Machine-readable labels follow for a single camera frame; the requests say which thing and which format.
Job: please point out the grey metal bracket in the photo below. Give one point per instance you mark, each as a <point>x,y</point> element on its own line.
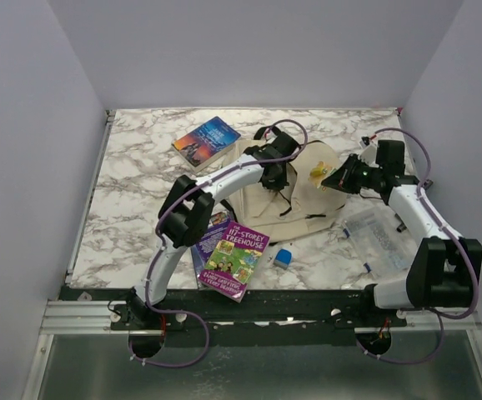
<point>408,202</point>

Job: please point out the purple Treehouse book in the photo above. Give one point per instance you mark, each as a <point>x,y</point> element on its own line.
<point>233,261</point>

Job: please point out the cream canvas backpack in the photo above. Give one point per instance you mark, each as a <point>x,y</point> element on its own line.
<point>303,207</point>

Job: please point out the aluminium rail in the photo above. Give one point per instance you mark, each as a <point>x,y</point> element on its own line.
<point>94,318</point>

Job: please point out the banana toy card package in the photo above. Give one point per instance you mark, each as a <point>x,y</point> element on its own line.
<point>320,172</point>

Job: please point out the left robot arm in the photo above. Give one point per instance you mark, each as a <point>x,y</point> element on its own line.
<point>183,218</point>

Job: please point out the blue eraser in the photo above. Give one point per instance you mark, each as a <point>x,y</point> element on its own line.
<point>283,258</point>

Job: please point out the black metal base plate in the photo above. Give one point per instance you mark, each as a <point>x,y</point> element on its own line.
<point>264,318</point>

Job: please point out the clear plastic organizer box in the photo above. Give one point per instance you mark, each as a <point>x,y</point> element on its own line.
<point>377,244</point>

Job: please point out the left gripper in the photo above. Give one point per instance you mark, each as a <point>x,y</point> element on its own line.
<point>278,183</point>

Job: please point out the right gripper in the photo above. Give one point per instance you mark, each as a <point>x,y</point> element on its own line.
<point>342,178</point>

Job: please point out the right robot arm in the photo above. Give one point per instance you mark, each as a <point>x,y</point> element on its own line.
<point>445,270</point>

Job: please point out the dark purple book underneath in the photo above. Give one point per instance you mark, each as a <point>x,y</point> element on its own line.
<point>202,250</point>

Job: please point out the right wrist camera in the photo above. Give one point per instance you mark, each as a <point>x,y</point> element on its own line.
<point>369,149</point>

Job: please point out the blue Jane Eyre book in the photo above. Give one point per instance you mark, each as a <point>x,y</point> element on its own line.
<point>206,143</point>

